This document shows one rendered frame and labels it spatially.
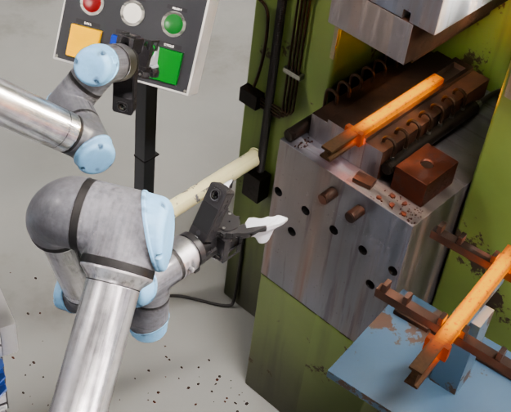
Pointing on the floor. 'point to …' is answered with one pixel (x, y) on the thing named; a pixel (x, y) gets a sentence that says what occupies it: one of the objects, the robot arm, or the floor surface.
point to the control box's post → (145, 136)
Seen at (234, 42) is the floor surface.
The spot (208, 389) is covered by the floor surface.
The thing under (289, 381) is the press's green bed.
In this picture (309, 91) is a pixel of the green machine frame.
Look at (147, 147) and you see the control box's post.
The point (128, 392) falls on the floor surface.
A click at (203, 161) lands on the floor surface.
